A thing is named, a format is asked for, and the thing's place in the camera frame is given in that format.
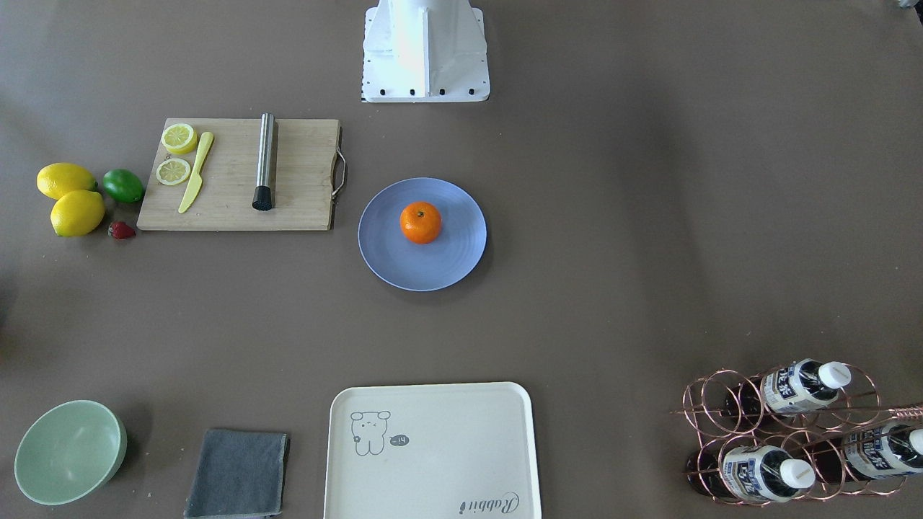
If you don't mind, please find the yellow plastic knife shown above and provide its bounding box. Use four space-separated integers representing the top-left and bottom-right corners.
177 131 214 213

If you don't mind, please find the green bowl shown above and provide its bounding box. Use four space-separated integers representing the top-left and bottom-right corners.
14 399 128 506

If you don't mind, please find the lemon slice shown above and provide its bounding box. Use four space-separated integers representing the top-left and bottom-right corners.
155 157 192 186
159 123 198 155

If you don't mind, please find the red strawberry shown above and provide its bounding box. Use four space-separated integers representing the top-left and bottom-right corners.
107 221 136 240

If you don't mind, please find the round yellow lemon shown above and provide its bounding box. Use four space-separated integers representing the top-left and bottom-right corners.
50 190 105 237

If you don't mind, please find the lower lemon slice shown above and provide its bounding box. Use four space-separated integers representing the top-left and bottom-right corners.
159 123 198 155

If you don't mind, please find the green lime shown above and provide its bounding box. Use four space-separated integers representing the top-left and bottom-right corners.
102 169 145 203

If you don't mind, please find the oval yellow lemon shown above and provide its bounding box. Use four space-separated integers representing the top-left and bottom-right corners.
36 162 97 200

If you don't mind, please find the front tea bottle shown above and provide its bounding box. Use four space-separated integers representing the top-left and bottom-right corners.
685 445 816 505

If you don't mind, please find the upper lemon slice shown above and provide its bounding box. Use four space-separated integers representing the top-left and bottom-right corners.
155 157 192 186

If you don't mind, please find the cream rabbit tray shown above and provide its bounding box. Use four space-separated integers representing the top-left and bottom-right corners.
324 381 543 518

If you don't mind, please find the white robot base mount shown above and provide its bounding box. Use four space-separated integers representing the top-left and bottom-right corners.
361 1 491 103

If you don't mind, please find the wooden cutting board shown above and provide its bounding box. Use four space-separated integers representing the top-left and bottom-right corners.
136 117 344 231

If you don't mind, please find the blue plate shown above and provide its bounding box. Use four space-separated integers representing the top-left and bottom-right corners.
357 177 487 292

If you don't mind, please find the grey folded cloth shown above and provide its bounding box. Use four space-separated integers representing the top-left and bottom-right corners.
182 428 289 518

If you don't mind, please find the orange fruit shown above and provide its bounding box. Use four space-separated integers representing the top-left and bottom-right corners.
399 200 442 245

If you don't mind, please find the copper wire bottle rack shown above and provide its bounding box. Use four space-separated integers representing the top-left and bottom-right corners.
680 362 921 507

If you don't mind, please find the steel muddler black tip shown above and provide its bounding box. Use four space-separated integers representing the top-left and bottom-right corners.
252 112 277 211

